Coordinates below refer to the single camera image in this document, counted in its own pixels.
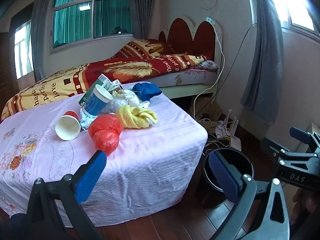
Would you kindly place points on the blue paper cup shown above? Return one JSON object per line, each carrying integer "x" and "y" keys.
{"x": 93, "y": 103}

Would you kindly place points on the red paper cup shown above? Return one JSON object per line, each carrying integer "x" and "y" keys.
{"x": 66, "y": 127}

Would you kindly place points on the blue cloth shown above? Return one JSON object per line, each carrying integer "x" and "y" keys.
{"x": 147, "y": 90}

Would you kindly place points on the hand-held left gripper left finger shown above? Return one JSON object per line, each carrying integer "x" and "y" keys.
{"x": 91, "y": 177}

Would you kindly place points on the black bucket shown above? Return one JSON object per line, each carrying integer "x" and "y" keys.
{"x": 210, "y": 192}

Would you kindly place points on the white bed with red headboard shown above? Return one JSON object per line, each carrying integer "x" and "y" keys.
{"x": 202, "y": 37}

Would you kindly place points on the white nightstand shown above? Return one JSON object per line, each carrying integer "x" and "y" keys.
{"x": 315, "y": 128}

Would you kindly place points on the grey curtain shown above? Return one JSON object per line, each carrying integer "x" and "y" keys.
{"x": 42, "y": 30}
{"x": 140, "y": 7}
{"x": 265, "y": 67}

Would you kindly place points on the beige paper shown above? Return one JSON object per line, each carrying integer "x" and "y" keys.
{"x": 117, "y": 93}

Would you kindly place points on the floral pillow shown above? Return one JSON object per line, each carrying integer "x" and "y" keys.
{"x": 208, "y": 65}

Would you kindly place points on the red yellow printed blanket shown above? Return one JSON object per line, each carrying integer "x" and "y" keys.
{"x": 130, "y": 67}

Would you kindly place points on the white router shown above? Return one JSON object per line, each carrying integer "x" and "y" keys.
{"x": 235, "y": 142}

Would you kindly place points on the green white carton box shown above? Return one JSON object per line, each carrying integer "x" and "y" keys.
{"x": 102, "y": 80}

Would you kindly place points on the clear plastic bag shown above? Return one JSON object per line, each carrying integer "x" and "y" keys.
{"x": 116, "y": 105}

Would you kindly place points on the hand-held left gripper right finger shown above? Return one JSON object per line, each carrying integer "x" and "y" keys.
{"x": 225, "y": 177}

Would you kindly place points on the bright side window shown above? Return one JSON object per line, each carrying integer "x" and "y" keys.
{"x": 300, "y": 2}

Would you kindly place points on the yellow cloth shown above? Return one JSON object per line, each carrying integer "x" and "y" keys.
{"x": 135, "y": 117}

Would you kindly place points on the pink floral cloth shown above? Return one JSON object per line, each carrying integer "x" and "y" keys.
{"x": 150, "y": 142}

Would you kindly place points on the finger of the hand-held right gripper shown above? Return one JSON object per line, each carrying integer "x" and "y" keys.
{"x": 270, "y": 146}
{"x": 300, "y": 133}

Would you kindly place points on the person's right hand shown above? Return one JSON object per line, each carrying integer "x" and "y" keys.
{"x": 307, "y": 202}

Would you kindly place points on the cardboard box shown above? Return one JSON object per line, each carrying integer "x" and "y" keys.
{"x": 200, "y": 123}

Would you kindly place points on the small bright window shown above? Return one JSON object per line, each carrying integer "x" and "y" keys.
{"x": 22, "y": 52}

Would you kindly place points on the white cloth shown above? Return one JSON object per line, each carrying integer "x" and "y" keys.
{"x": 132, "y": 98}

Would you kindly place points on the red plastic bag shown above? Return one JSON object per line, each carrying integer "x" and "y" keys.
{"x": 105, "y": 132}

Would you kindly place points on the white power strip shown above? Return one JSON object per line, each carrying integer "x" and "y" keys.
{"x": 210, "y": 21}

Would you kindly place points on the light blue face mask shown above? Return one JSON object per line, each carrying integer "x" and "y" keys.
{"x": 86, "y": 121}

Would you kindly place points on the large window with green curtain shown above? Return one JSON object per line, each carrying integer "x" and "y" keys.
{"x": 75, "y": 20}

